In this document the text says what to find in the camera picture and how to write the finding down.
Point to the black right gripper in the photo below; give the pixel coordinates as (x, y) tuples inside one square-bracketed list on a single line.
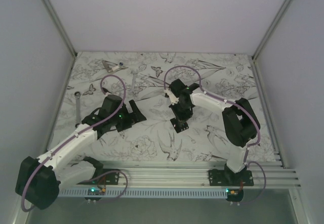
[(182, 118)]

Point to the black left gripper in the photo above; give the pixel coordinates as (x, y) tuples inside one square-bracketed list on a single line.
[(133, 117)]

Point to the black fuse box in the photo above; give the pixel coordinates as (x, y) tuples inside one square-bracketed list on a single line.
[(178, 125)]

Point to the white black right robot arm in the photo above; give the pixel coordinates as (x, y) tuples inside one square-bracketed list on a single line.
[(240, 122)]

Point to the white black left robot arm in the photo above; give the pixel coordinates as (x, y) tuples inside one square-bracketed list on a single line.
[(41, 179)]

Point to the chrome ratchet wrench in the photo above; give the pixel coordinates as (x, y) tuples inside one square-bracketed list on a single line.
[(77, 104)]

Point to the left controller board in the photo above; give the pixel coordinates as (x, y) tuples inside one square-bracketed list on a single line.
[(94, 194)]

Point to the controller board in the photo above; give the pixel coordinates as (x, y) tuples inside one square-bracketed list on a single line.
[(94, 194), (234, 195)]

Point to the right controller board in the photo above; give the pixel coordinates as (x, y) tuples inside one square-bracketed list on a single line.
[(234, 195)]

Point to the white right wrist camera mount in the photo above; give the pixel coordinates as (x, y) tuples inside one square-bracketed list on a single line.
[(173, 99)]

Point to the small metal bracket tool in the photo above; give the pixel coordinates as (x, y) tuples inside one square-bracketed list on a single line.
[(106, 66)]

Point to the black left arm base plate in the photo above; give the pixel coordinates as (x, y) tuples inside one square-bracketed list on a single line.
[(103, 177)]

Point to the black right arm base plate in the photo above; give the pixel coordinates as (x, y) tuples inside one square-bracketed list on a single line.
[(227, 178)]

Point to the aluminium frame rail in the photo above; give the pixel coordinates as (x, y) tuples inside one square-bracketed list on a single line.
[(195, 174)]

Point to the grey slotted cable duct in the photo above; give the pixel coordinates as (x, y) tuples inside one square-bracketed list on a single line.
[(180, 193)]

